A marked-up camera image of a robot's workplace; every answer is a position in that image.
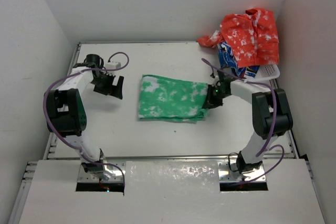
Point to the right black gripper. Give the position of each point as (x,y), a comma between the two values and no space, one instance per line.
(210,102)

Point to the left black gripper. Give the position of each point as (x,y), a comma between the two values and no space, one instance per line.
(116,89)

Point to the green tie-dye trousers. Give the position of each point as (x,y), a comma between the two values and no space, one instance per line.
(172,100)

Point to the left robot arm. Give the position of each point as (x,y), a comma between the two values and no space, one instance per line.
(65,112)

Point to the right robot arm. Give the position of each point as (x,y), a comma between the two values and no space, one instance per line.
(271,115)

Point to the blue patterned garment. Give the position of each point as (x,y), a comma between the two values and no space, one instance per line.
(226,59)

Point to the white plastic basket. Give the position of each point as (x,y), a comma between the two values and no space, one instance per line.
(265,73)

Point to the orange tie-dye shirt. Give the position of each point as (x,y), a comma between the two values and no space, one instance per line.
(252,36)

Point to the white front cover panel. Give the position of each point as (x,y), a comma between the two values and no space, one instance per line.
(171,192)

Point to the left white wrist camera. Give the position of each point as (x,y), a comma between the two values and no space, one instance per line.
(113,65)

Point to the aluminium table frame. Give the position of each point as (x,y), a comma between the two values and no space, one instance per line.
(123,138)

